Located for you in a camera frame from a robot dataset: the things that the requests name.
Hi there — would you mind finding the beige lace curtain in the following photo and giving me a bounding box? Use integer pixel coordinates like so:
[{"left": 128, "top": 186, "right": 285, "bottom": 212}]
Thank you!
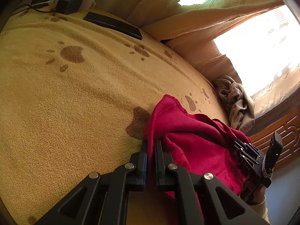
[{"left": 183, "top": 3, "right": 300, "bottom": 122}]

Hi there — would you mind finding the crumpled beige cloth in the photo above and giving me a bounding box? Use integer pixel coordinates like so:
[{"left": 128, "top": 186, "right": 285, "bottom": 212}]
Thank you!
[{"left": 212, "top": 75, "right": 256, "bottom": 132}]

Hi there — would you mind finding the red sweater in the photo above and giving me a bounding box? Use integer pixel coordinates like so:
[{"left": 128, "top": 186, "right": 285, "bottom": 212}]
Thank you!
[{"left": 143, "top": 94, "right": 252, "bottom": 216}]

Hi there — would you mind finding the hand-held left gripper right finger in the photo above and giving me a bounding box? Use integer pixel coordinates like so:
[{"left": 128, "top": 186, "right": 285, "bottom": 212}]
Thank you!
[{"left": 155, "top": 140, "right": 270, "bottom": 225}]

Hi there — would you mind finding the person's right forearm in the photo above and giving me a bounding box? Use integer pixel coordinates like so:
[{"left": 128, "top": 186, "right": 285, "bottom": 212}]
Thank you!
[{"left": 253, "top": 187, "right": 271, "bottom": 225}]

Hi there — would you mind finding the black cable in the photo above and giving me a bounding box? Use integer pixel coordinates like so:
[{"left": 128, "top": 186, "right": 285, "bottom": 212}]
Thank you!
[{"left": 14, "top": 3, "right": 57, "bottom": 13}]

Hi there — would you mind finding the thick peach curtain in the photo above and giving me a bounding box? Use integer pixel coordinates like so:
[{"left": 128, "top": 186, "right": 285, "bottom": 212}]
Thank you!
[{"left": 89, "top": 0, "right": 285, "bottom": 43}]

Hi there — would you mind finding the black smartphone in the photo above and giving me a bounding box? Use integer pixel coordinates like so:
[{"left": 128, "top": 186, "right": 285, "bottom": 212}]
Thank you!
[{"left": 83, "top": 12, "right": 143, "bottom": 40}]

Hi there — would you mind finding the carved wooden headboard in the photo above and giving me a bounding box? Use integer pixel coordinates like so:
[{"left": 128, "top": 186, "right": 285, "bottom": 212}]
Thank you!
[{"left": 248, "top": 108, "right": 300, "bottom": 171}]

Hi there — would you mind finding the tan paw print blanket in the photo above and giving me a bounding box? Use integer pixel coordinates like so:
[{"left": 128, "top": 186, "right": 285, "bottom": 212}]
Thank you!
[{"left": 0, "top": 9, "right": 231, "bottom": 225}]

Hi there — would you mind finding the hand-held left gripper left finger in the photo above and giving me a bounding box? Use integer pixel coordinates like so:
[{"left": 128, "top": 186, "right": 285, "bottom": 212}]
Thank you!
[{"left": 35, "top": 140, "right": 149, "bottom": 225}]

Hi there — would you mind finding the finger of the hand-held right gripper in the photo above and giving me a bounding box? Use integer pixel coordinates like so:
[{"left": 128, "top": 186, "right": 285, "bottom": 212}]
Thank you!
[{"left": 230, "top": 138, "right": 259, "bottom": 164}]

